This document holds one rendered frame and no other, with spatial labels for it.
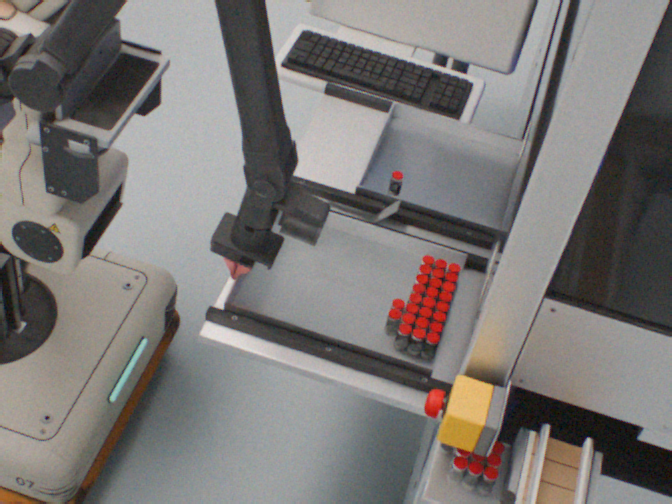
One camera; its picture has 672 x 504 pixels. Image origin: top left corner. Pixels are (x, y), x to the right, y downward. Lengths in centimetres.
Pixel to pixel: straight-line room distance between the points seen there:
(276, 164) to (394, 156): 57
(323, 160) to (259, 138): 53
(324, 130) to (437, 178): 24
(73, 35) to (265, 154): 30
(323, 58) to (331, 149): 36
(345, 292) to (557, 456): 44
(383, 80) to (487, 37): 26
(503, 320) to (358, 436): 126
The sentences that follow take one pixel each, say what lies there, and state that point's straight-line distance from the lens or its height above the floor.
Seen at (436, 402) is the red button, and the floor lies 101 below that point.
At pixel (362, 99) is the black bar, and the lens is 203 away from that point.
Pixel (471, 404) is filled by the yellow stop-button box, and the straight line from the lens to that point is 141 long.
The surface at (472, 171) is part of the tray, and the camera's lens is 195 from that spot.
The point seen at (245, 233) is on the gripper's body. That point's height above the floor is 104.
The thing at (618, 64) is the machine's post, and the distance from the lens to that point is 109.
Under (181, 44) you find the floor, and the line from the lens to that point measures 364.
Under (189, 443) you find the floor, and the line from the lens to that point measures 253.
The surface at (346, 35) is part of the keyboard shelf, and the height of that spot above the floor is 80.
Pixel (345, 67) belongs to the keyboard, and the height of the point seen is 83.
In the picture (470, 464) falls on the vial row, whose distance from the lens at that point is 148.
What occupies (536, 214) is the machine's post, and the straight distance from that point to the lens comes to 123.
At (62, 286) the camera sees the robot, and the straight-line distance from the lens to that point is 247.
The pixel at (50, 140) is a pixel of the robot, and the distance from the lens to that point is 172.
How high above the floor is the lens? 215
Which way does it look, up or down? 47 degrees down
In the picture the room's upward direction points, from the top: 11 degrees clockwise
